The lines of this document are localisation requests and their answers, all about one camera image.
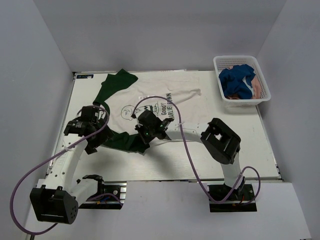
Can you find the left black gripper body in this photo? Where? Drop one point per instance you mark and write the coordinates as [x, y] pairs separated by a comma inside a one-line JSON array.
[[99, 139]]

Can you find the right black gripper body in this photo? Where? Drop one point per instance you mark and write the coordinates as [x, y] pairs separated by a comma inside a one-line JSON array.
[[147, 134]]

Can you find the white green-sleeved printed t-shirt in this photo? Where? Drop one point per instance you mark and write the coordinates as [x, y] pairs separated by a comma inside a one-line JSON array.
[[123, 94]]

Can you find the blue t-shirt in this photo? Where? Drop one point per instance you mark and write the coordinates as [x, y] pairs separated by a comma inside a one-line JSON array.
[[231, 79]]

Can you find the pink t-shirt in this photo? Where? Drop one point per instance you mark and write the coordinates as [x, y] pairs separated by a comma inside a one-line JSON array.
[[247, 92]]

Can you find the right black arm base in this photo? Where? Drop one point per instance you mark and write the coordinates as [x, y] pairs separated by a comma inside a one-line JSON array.
[[236, 202]]

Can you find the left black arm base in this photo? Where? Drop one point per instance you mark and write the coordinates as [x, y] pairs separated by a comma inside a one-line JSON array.
[[112, 197]]

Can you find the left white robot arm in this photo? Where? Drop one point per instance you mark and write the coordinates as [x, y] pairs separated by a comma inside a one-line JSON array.
[[58, 199]]

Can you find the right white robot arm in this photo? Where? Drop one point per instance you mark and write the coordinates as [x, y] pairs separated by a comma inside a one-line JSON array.
[[222, 143]]

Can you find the blue label sticker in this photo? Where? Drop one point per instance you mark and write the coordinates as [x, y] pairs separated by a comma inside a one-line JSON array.
[[84, 76]]

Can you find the white plastic basket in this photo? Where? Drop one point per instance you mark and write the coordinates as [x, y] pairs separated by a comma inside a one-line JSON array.
[[228, 61]]

